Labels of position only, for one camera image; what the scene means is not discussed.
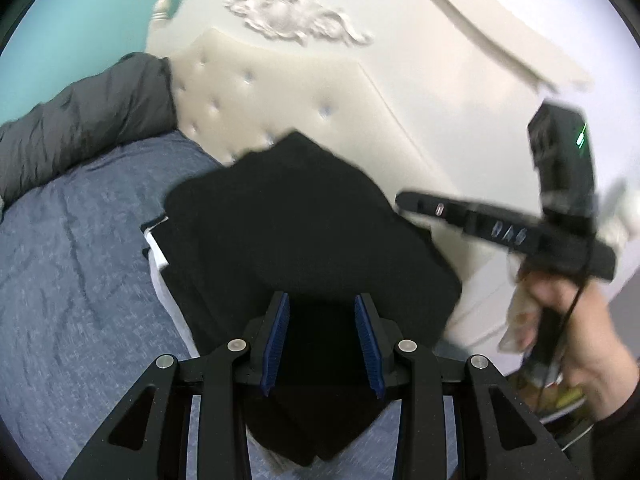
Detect black cable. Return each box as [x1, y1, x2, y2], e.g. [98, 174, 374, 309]
[537, 237, 598, 413]

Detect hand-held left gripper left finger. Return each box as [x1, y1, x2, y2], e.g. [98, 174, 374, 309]
[62, 290, 292, 480]

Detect person's right forearm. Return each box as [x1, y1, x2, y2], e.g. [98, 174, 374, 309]
[590, 360, 640, 480]

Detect person's right hand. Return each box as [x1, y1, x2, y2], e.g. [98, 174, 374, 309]
[514, 276, 639, 421]

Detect grey rolled duvet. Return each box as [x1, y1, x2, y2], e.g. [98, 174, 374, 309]
[0, 51, 178, 206]

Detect cream padded headboard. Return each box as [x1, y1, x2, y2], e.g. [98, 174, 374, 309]
[145, 0, 640, 376]

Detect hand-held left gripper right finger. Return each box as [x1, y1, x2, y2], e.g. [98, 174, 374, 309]
[354, 292, 583, 480]

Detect bed with blue sheet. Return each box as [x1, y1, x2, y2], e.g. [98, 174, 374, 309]
[0, 130, 401, 480]

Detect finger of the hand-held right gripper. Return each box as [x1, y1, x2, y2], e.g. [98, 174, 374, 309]
[395, 191, 472, 233]

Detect black pants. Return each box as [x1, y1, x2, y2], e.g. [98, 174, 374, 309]
[162, 131, 463, 466]

